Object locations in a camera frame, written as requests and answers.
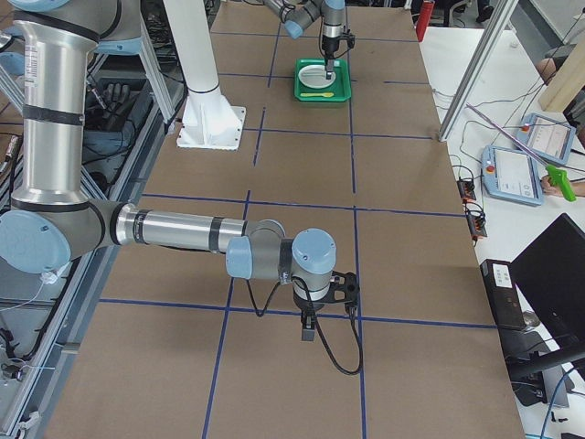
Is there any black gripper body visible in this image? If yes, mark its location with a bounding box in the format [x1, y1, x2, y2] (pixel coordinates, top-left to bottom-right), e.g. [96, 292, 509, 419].
[293, 292, 333, 316]
[321, 35, 340, 60]

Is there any yellow plastic spoon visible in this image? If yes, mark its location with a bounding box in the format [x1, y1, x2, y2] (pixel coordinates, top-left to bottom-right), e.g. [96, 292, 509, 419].
[300, 92, 335, 99]

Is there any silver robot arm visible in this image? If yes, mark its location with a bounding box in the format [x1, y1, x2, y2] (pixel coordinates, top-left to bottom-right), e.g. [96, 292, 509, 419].
[261, 0, 346, 80]
[1, 1, 339, 331]

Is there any person's hand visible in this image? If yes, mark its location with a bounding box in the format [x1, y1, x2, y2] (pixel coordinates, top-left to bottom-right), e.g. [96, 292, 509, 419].
[540, 176, 584, 198]

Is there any white round plate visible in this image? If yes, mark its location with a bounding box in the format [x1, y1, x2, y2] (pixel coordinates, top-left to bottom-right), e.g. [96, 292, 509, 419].
[297, 64, 336, 90]

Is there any green plastic tray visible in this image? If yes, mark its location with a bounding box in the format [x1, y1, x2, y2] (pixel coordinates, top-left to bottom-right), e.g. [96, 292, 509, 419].
[293, 59, 352, 103]

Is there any red fire extinguisher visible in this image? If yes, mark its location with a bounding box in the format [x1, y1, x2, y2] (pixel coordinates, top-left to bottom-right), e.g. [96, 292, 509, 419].
[416, 0, 435, 42]

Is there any far black orange adapter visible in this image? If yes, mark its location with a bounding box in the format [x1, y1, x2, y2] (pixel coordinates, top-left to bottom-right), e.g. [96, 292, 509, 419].
[456, 178, 476, 202]

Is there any black orange adapter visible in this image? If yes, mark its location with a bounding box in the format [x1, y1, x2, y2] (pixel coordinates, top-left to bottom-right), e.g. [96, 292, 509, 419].
[465, 210, 487, 241]
[456, 178, 476, 202]

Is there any near black orange adapter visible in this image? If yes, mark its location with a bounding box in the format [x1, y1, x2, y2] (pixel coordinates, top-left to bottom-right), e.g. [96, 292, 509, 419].
[465, 210, 487, 241]

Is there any black computer box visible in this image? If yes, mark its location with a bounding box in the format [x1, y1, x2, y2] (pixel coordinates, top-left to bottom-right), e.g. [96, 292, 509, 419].
[480, 259, 541, 332]

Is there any near teach pendant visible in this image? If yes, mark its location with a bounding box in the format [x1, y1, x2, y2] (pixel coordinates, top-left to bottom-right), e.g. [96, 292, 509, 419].
[481, 145, 544, 207]

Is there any teach pendant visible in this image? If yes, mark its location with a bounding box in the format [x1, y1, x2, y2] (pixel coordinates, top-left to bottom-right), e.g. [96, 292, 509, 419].
[481, 145, 544, 207]
[516, 112, 576, 166]

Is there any far teach pendant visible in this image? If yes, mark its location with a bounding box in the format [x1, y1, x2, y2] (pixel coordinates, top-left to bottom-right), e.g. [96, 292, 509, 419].
[516, 112, 576, 166]

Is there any wooden board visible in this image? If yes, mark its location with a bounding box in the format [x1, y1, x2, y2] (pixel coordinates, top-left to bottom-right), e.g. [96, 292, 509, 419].
[538, 37, 585, 112]

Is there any black monitor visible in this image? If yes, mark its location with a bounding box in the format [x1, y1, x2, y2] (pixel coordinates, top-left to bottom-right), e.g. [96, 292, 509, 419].
[508, 213, 584, 380]

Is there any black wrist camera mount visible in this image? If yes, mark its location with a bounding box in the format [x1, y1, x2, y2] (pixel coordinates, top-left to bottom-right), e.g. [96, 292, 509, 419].
[328, 271, 360, 316]

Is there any white camera post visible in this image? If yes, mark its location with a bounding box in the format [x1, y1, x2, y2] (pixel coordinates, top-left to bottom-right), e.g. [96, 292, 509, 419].
[164, 0, 246, 151]

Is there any aluminium frame post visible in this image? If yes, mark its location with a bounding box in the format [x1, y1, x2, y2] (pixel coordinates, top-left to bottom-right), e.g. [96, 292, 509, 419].
[438, 0, 518, 142]

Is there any green handled grabber tool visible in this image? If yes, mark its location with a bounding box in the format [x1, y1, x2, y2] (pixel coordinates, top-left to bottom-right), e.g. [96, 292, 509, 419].
[466, 103, 577, 202]

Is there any blue network cable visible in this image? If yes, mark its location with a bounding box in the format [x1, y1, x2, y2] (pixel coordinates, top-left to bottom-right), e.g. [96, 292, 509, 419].
[538, 365, 578, 439]

